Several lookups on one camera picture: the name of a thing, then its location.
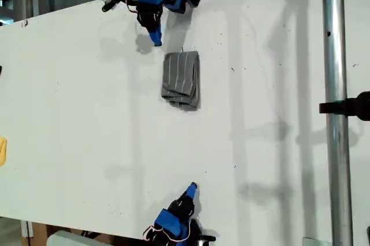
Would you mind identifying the black clamp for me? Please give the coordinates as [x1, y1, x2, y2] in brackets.
[319, 91, 370, 122]

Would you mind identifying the yellow object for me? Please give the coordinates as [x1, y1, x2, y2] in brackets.
[0, 137, 8, 167]

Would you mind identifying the black camera stalk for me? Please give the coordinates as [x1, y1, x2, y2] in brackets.
[101, 0, 130, 13]

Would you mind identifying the white box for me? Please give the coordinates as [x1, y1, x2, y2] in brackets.
[46, 230, 116, 246]

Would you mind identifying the steel post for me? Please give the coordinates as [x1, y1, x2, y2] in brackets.
[321, 0, 354, 246]

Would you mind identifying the grey striped towel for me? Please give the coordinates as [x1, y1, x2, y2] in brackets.
[160, 50, 201, 112]

